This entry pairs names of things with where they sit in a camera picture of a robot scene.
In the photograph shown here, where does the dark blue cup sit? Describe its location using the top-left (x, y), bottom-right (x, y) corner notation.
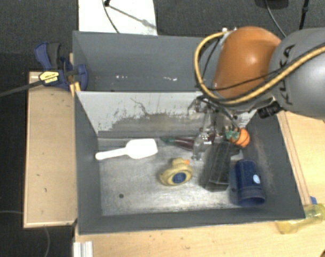
top-left (229, 158), bottom-right (266, 207)

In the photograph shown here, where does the dark red green-tipped object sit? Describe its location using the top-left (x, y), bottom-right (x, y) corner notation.
top-left (161, 136), bottom-right (201, 152)

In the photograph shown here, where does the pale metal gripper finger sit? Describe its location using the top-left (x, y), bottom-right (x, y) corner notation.
top-left (197, 132), bottom-right (215, 150)
top-left (192, 144), bottom-right (207, 161)

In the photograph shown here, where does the dark green flat block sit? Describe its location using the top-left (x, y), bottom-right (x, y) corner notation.
top-left (200, 141), bottom-right (239, 190)

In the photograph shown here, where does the orange toy fruit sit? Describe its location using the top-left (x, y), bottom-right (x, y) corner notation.
top-left (226, 128), bottom-right (251, 148)

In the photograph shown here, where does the white plastic scoop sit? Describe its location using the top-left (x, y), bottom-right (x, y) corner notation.
top-left (95, 139), bottom-right (159, 161)

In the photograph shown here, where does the black cylinder on white bracket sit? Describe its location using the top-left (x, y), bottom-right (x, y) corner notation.
top-left (257, 100), bottom-right (282, 119)

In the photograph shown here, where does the pale wood flat board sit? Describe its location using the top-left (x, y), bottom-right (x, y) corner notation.
top-left (23, 71), bottom-right (78, 229)

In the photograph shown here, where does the yellow rubber duck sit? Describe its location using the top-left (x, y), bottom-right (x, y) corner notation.
top-left (159, 157), bottom-right (194, 187)

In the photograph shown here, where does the grey metal bin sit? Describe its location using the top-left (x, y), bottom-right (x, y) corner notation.
top-left (72, 30), bottom-right (306, 235)

